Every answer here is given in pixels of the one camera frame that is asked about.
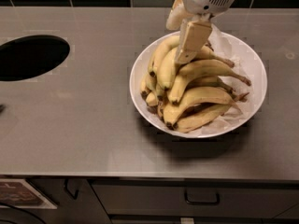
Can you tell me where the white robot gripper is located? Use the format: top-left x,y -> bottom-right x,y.
165,0 -> 234,64

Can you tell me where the hidden middle yellow banana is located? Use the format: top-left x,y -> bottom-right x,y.
187,77 -> 234,93

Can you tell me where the small left yellow banana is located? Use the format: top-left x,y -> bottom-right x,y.
140,74 -> 164,106

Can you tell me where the white round bowl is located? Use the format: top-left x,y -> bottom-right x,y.
130,27 -> 267,138

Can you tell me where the white paper liner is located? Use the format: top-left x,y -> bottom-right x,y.
146,23 -> 264,137

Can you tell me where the dark oval countertop hole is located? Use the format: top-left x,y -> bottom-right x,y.
0,35 -> 70,81

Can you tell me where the grey drawer front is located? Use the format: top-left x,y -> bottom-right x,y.
93,185 -> 299,218

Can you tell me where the grey cabinet door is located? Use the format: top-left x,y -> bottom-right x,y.
30,178 -> 111,224

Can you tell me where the washing machine label panel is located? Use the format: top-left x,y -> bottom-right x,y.
0,179 -> 57,209

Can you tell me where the black drawer handle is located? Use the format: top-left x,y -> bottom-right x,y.
184,189 -> 221,206

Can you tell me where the black cabinet door handle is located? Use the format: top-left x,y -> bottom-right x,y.
64,178 -> 79,201

